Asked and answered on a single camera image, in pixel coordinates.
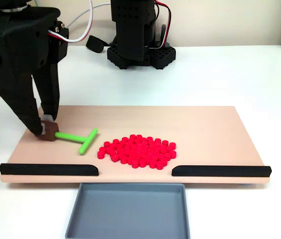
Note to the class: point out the red granules pile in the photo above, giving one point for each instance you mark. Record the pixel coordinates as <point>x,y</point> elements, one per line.
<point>138,152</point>

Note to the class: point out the beige flat board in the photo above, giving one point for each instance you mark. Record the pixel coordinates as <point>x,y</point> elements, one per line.
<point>155,122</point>

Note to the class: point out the grey shallow tray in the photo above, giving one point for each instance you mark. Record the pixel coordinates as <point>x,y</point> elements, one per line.
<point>130,214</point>

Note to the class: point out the black clamp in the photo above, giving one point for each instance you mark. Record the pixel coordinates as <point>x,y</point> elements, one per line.
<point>95,44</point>

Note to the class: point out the green T-shaped pusher tool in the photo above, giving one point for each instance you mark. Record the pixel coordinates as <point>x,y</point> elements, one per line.
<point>68,136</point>

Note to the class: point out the black edge rail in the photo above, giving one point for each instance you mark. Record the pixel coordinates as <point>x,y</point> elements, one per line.
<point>220,171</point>
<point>48,169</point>

